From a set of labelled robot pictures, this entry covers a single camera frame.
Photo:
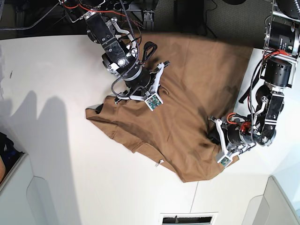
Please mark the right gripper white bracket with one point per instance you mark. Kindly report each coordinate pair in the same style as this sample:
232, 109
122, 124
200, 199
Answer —
153, 88

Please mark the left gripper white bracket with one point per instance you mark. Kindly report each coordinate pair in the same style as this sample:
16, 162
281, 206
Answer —
232, 134

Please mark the brown t-shirt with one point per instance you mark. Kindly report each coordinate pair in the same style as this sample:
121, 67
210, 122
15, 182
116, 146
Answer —
202, 80

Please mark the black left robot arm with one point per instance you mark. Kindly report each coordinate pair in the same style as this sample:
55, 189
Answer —
274, 72

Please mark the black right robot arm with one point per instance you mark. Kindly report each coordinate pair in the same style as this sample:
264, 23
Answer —
110, 24

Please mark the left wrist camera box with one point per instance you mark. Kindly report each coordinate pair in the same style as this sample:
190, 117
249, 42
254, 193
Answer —
223, 159

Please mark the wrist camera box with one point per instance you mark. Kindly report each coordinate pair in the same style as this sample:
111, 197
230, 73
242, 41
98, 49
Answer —
153, 101
223, 159

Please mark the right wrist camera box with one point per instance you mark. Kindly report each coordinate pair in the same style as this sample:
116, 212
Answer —
153, 101

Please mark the aluminium frame post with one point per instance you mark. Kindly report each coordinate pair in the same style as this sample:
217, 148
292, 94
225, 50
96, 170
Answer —
148, 19

